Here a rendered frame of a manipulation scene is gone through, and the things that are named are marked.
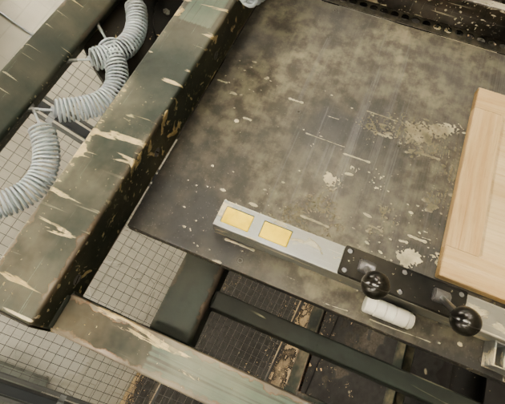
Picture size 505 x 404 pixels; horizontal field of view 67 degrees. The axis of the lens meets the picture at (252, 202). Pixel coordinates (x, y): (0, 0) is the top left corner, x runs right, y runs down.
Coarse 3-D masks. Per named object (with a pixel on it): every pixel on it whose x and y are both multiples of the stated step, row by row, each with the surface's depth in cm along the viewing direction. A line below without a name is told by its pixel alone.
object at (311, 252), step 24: (216, 216) 65; (264, 216) 66; (240, 240) 67; (264, 240) 64; (312, 240) 64; (312, 264) 63; (336, 264) 62; (360, 288) 63; (432, 312) 60; (480, 312) 60; (504, 312) 60; (480, 336) 60; (504, 336) 58
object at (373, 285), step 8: (360, 264) 61; (368, 264) 60; (368, 272) 52; (376, 272) 51; (368, 280) 50; (376, 280) 50; (384, 280) 50; (368, 288) 50; (376, 288) 49; (384, 288) 49; (368, 296) 50; (376, 296) 50; (384, 296) 50
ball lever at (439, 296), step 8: (432, 296) 59; (440, 296) 59; (448, 296) 59; (448, 304) 55; (456, 312) 49; (464, 312) 48; (472, 312) 48; (456, 320) 49; (464, 320) 48; (472, 320) 48; (480, 320) 48; (456, 328) 49; (464, 328) 48; (472, 328) 48; (480, 328) 48
